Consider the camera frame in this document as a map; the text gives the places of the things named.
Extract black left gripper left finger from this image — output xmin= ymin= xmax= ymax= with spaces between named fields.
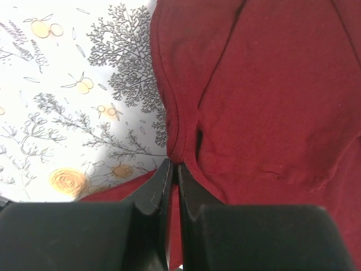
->
xmin=1 ymin=159 xmax=173 ymax=270

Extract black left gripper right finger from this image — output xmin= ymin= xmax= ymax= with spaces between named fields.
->
xmin=178 ymin=165 xmax=356 ymax=270

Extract dark red t shirt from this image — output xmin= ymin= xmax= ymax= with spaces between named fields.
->
xmin=76 ymin=0 xmax=361 ymax=271

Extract floral table mat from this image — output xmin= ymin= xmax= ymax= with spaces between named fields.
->
xmin=1 ymin=1 xmax=166 ymax=202

